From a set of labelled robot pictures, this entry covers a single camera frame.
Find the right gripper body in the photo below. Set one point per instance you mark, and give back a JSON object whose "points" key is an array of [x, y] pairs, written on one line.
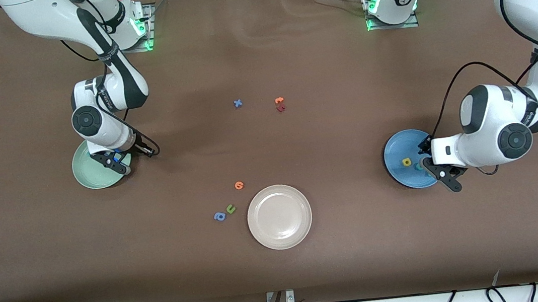
{"points": [[138, 144]]}

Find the teal c piece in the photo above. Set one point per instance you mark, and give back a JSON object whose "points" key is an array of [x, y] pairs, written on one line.
{"points": [[417, 167]]}

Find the yellow foam letter with hole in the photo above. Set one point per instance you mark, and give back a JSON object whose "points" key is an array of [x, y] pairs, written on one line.
{"points": [[403, 162]]}

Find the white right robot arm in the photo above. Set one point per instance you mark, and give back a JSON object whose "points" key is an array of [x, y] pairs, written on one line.
{"points": [[41, 15]]}

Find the light green plate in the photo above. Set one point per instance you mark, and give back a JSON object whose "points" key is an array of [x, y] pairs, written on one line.
{"points": [[92, 176]]}

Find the blue plate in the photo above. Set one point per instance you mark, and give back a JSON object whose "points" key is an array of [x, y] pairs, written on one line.
{"points": [[398, 149]]}

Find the brown table cover sheet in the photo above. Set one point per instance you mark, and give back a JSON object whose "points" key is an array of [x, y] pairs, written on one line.
{"points": [[343, 87]]}

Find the blue foam letter a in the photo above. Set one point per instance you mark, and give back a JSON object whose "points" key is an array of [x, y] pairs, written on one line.
{"points": [[219, 217]]}

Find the green foam letter u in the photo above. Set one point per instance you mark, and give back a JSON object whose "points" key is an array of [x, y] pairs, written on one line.
{"points": [[230, 209]]}

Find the blue foam letter x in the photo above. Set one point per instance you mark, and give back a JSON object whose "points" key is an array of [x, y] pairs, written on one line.
{"points": [[238, 103]]}

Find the maroon foam letter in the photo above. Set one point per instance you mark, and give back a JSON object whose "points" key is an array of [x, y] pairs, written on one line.
{"points": [[281, 108]]}

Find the off-white plate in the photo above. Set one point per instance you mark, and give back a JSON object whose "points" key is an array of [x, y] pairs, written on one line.
{"points": [[279, 216]]}

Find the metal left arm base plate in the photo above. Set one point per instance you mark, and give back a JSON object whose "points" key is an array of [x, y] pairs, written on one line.
{"points": [[406, 24]]}

